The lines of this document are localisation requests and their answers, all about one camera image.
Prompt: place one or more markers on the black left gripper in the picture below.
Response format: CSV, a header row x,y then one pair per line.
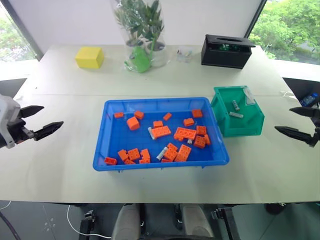
x,y
21,132

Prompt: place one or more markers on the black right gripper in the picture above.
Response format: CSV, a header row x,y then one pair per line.
x,y
317,130

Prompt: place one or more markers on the yellow sponge block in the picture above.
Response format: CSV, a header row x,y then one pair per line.
x,y
88,58

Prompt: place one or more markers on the black tissue box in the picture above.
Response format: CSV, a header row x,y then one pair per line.
x,y
222,58

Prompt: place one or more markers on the blue water bottle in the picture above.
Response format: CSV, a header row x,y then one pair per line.
x,y
309,99

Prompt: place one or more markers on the black bin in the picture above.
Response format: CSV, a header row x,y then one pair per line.
x,y
297,87

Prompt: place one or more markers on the black panel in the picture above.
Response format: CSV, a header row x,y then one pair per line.
x,y
11,86

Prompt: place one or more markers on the green plastic bin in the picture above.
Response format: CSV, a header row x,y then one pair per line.
x,y
252,125

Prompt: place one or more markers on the clear plastic label card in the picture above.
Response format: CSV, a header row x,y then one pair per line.
x,y
249,98

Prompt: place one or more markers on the small orange block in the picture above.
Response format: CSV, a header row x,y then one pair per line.
x,y
145,153
188,122
201,130
129,162
139,114
167,116
172,146
167,160
110,161
197,113
122,155
144,161
119,115
199,142
157,124
207,139

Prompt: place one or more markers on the blue plastic tray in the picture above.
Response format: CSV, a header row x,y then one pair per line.
x,y
120,140

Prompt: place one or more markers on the black caster foot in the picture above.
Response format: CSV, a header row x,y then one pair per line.
x,y
275,208

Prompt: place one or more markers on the orange cube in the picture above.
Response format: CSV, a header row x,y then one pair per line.
x,y
132,123

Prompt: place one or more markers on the small clear plastic container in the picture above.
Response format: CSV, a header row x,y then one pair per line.
x,y
184,55

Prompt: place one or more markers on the grey rounded shape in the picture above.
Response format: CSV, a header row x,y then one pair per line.
x,y
197,221
126,222

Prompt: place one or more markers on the plant in clear wrap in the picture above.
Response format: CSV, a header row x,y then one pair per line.
x,y
140,22

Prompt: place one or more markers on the black table leg bracket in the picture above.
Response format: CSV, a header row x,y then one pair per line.
x,y
226,222
87,221

